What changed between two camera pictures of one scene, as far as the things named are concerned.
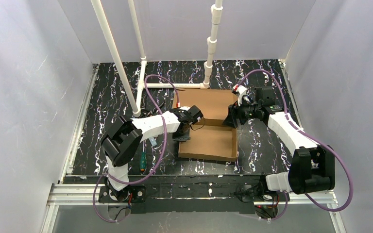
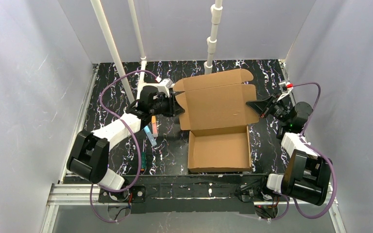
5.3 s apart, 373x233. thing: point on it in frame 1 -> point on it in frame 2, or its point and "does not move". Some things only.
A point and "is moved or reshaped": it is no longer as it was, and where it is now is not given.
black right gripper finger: x=231 y=119 -> x=261 y=106
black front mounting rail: x=191 y=194 does not move
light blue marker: x=152 y=141 does not move
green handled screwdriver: x=143 y=161 does not move
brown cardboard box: x=210 y=139 is moved or reshaped
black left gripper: x=181 y=135 -> x=170 y=105
